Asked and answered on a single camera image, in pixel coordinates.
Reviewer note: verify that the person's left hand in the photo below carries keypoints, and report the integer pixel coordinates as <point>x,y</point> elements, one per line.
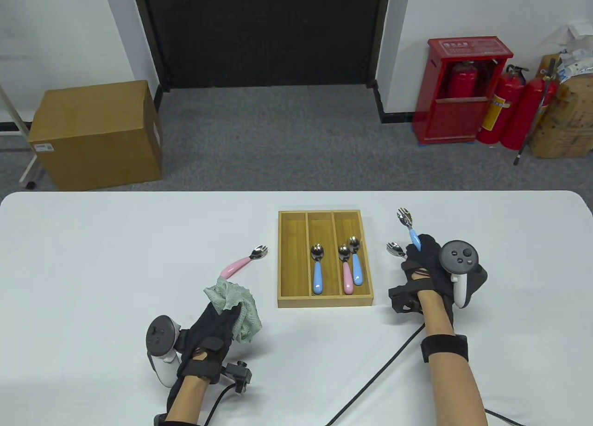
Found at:
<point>206,338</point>

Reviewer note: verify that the person's right hand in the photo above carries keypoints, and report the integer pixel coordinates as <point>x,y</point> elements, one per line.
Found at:
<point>428,271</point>

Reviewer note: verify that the person's right fingers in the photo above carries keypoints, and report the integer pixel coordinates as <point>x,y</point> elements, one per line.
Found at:
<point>424,254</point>

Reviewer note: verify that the person's left fingers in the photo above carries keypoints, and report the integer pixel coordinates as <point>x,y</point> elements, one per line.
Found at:
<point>234,317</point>

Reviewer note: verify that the green cleaning cloth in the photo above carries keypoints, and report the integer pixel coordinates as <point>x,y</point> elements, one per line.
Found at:
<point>241,312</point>

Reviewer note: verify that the person's left forearm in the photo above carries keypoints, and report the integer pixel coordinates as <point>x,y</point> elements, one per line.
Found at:
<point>185,405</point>

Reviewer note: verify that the person's right forearm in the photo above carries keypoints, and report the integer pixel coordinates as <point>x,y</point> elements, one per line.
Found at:
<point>447,379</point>

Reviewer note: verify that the silver fork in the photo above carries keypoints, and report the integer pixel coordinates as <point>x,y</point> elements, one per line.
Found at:
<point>395,249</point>

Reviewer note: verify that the grey right wrist controller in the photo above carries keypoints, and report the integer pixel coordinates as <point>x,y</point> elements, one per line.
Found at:
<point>458,259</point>

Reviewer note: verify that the grey wrist controller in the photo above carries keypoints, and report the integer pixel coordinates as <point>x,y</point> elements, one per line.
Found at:
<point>160,340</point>
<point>458,259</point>

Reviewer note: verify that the wooden cutlery tray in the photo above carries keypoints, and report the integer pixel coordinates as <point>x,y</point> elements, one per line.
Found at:
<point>292,268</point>

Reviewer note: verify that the grey left wrist controller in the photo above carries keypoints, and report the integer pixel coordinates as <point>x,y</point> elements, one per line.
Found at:
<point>160,340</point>

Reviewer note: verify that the red fire extinguisher cabinet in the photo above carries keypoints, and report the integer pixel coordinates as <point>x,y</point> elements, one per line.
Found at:
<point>444,115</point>

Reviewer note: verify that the red fire extinguisher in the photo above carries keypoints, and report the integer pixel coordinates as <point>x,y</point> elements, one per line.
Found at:
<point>500,106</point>
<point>463,78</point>
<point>526,115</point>

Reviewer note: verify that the black metal rod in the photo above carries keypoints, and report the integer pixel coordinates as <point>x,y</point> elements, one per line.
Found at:
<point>533,120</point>

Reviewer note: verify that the worn printed cardboard box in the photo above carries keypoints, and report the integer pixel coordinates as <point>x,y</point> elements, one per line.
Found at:
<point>567,125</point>

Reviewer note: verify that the brown cardboard box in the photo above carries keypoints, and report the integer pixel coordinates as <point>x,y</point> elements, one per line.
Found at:
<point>97,134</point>

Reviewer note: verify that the white plastic bag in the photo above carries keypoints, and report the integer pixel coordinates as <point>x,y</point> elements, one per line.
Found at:
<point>572,41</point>

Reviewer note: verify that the black door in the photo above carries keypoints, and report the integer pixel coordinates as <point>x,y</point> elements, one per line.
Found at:
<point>261,32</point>

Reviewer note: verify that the white rolling stand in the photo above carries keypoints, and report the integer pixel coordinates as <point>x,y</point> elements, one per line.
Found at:
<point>18,129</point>

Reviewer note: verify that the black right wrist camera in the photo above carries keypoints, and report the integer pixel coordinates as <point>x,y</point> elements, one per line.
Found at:
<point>403,298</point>

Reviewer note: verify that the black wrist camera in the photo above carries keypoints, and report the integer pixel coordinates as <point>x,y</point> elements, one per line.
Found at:
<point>403,298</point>
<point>240,376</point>

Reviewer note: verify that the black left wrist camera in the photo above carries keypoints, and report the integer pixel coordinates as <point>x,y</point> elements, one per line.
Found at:
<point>240,376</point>

